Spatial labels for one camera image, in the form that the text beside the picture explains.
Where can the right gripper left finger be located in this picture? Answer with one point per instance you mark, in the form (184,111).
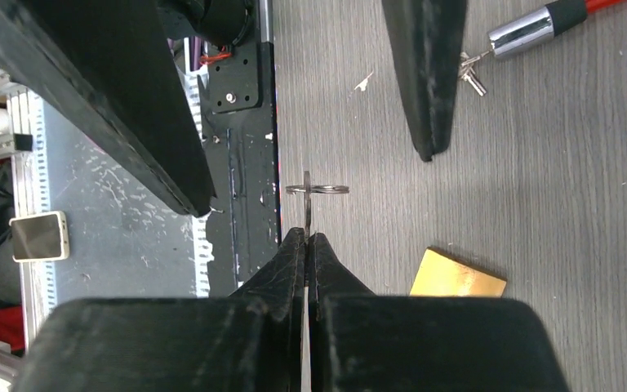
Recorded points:
(273,352)

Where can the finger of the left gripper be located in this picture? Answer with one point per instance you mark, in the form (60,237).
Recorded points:
(426,39)
(107,68)

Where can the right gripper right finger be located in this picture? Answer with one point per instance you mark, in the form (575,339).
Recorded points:
(325,276)

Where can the silver key bunch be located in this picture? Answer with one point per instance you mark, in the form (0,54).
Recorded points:
(468,74)

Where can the red cable lock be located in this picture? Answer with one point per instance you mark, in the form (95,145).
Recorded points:
(541,26)

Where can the large padlock keys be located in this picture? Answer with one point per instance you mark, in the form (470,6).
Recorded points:
(307,189)

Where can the large brass padlock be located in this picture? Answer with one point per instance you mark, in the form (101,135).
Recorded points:
(442,275)

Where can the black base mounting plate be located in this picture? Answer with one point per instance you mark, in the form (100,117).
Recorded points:
(244,225)

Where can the white smartphone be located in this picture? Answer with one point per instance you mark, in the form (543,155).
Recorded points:
(40,237)

